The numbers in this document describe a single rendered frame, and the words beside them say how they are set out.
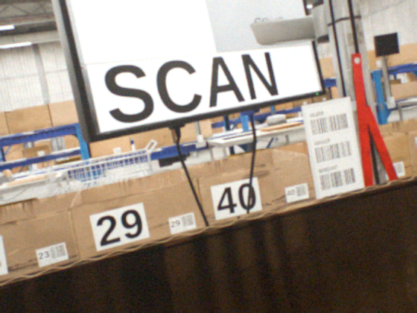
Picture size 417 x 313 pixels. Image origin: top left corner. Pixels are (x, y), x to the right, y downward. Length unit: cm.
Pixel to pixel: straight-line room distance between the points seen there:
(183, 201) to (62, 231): 37
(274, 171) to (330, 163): 64
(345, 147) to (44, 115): 530
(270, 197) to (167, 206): 35
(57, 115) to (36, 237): 458
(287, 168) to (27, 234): 82
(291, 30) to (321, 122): 19
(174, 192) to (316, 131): 65
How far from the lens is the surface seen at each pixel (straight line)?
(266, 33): 69
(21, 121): 578
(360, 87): 65
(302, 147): 162
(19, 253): 120
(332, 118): 62
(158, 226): 117
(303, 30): 73
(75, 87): 51
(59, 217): 116
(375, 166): 68
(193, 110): 56
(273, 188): 125
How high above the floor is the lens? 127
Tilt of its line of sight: 3 degrees down
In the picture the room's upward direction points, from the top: 10 degrees counter-clockwise
